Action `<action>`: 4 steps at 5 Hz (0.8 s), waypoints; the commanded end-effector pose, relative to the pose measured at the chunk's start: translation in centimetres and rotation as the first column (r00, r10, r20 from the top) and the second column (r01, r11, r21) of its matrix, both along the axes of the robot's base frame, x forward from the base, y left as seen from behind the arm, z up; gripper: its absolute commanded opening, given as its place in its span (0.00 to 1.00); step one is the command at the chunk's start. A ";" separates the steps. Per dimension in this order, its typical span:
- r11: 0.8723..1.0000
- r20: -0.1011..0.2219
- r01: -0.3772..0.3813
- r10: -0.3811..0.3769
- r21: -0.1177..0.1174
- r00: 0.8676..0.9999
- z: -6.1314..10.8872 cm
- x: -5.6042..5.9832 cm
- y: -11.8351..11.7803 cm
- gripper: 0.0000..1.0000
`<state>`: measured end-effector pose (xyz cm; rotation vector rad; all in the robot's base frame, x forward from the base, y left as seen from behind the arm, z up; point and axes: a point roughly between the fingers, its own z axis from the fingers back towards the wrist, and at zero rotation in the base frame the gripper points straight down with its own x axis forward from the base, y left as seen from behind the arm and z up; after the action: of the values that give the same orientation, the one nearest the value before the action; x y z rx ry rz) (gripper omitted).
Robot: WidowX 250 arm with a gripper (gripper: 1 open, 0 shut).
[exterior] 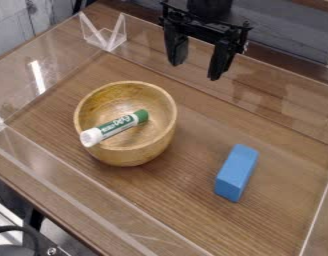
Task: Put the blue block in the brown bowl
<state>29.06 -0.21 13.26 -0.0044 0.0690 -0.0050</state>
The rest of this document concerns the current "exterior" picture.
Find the black table leg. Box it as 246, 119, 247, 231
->
28, 209, 46, 231

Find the clear acrylic tray wall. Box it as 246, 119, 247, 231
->
0, 118, 213, 256

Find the black cable under table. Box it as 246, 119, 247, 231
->
0, 225, 42, 256

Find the green white marker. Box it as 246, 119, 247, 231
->
80, 109, 150, 148

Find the blue rectangular block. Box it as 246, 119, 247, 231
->
215, 144, 259, 202

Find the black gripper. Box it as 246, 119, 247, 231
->
161, 0, 253, 81

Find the clear acrylic corner bracket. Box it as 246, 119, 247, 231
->
79, 12, 127, 52

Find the brown wooden bowl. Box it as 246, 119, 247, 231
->
74, 81, 178, 167

